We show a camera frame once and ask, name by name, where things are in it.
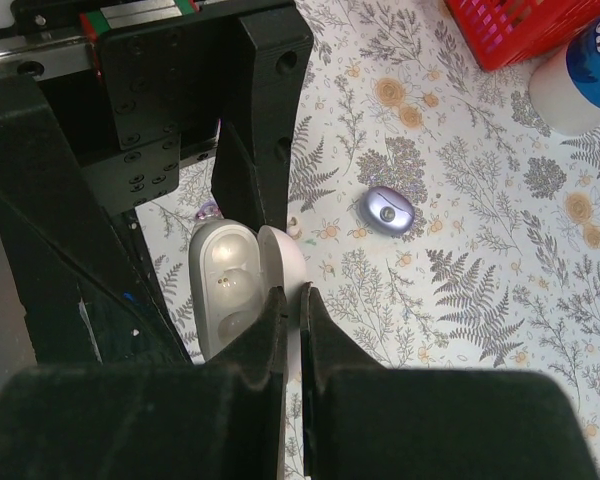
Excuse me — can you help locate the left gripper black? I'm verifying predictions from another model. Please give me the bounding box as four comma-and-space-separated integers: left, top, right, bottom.
0, 1, 314, 364

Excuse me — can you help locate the red plastic shopping basket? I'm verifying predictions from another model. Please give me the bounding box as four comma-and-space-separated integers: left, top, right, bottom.
446, 0, 600, 71

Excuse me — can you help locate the blue white wipes tub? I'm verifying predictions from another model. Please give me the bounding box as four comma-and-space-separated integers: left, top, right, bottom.
529, 16, 600, 136

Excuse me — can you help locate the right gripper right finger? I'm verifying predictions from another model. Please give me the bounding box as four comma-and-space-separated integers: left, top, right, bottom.
299, 285, 597, 479

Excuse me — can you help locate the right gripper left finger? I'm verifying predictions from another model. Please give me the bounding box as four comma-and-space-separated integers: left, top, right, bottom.
0, 287, 288, 479

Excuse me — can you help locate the floral table mat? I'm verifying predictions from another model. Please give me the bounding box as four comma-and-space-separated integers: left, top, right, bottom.
129, 0, 600, 480

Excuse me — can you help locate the white earbud charging case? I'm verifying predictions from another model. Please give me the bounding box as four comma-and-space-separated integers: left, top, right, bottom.
188, 219, 308, 379

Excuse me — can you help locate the white earbud on mat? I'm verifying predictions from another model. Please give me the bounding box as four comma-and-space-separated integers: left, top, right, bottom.
286, 216, 302, 240

